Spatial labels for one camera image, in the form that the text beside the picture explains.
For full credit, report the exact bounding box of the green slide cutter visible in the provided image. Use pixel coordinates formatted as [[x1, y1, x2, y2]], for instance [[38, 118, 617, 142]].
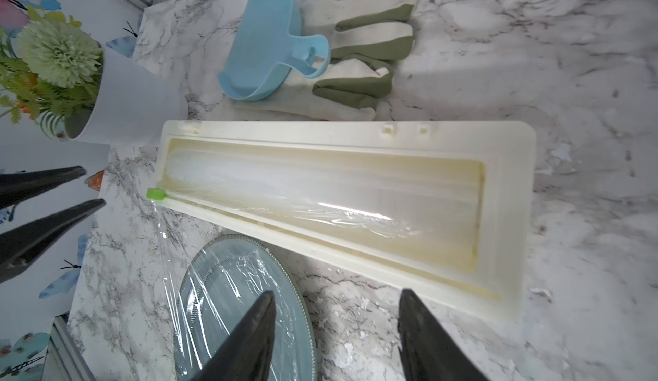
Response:
[[146, 187, 167, 201]]

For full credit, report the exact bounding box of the clear plastic wrap sheet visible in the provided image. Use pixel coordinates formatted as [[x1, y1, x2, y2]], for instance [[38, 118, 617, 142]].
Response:
[[148, 198, 309, 381]]

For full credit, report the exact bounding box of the potted plant white pot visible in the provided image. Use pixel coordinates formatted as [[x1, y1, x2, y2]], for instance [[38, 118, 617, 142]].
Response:
[[1, 4, 188, 147]]

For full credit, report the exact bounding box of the cream plastic wrap dispenser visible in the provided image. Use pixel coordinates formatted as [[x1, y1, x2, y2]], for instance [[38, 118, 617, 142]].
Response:
[[154, 121, 536, 320]]

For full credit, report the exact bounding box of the teal ceramic plate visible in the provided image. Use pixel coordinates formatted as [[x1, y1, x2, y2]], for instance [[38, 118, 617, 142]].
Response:
[[173, 234, 318, 381]]

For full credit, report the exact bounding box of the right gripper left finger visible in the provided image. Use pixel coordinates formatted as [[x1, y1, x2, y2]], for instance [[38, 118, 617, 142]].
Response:
[[193, 290, 276, 381]]

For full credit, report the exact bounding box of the white green striped cloth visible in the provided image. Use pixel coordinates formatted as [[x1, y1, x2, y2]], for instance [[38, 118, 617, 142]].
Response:
[[231, 0, 419, 122]]

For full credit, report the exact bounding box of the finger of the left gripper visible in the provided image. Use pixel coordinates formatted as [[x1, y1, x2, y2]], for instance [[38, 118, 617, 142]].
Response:
[[0, 166, 87, 209], [1, 199, 106, 283]]

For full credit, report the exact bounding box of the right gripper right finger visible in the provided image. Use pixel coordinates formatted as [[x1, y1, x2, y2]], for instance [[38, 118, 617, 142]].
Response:
[[398, 288, 488, 381]]

